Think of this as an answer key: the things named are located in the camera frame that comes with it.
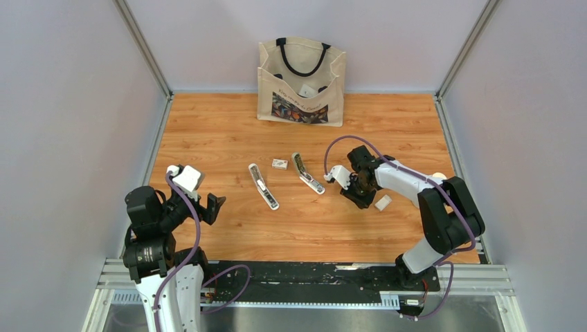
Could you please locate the staples tray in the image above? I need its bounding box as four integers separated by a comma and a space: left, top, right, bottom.
374, 194, 392, 212

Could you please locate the grey stapler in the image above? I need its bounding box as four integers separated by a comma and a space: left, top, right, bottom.
291, 152, 325, 194

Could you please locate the white stapler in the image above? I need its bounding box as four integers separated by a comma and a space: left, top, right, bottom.
248, 163, 280, 210

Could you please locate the white staples box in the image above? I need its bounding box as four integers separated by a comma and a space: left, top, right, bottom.
271, 158, 289, 170

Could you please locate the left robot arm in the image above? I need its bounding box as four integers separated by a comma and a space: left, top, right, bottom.
123, 186, 212, 331

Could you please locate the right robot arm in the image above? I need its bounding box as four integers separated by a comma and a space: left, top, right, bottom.
335, 145, 486, 290

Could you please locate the white plastic bottle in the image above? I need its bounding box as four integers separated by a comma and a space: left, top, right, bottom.
432, 172, 447, 180

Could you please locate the beige canvas tote bag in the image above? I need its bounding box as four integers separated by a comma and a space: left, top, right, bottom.
257, 37, 347, 127

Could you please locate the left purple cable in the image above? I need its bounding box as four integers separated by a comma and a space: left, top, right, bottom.
153, 170, 252, 332

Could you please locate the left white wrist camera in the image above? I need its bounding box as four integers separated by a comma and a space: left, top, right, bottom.
167, 165, 205, 201

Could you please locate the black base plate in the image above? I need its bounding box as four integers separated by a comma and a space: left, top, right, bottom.
204, 261, 441, 304

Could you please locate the aluminium frame rail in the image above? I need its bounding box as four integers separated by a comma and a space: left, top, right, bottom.
80, 259, 528, 332

